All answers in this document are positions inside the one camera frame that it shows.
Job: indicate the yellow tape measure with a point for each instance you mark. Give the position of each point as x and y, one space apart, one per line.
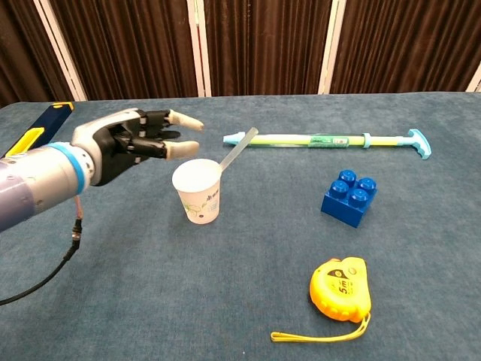
338 289

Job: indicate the blue building block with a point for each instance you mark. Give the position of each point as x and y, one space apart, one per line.
347 205

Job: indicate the green and blue water pump toy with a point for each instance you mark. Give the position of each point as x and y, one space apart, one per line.
300 140

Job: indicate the blue table cloth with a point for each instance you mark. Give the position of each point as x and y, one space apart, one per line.
188 282

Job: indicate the navy and yellow spirit level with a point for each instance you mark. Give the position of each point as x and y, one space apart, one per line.
49 122

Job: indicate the white paper cup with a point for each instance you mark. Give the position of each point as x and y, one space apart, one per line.
197 199

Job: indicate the dark brown curtain panel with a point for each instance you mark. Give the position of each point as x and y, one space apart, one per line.
406 45
26 49
127 49
263 45

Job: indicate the white partition frame post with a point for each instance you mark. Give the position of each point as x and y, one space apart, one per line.
199 49
62 52
332 45
474 80

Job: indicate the clear plastic strip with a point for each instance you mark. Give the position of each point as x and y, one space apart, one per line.
238 148

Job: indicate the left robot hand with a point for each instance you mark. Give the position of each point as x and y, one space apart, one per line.
112 146

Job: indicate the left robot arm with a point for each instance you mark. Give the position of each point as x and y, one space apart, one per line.
37 184

